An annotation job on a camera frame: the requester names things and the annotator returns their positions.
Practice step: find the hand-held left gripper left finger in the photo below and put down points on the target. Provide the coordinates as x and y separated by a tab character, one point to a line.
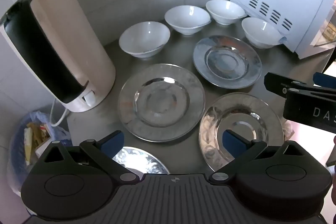
112	142

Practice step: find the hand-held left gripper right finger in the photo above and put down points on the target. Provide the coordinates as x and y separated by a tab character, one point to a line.
233	144

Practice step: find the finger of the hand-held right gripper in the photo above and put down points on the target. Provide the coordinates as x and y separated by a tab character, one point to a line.
278	82
324	80

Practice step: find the stainless steel plate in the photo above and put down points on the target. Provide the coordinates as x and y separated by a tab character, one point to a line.
244	119
161	102
227	61
141	161

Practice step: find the white ceramic bowl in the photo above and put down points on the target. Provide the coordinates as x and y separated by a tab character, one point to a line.
187	18
260	31
225	10
144	39

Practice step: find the yellow wrapper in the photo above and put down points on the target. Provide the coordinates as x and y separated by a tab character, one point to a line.
28	145

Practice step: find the beige electric kettle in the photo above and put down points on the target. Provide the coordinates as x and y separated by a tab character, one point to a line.
65	43

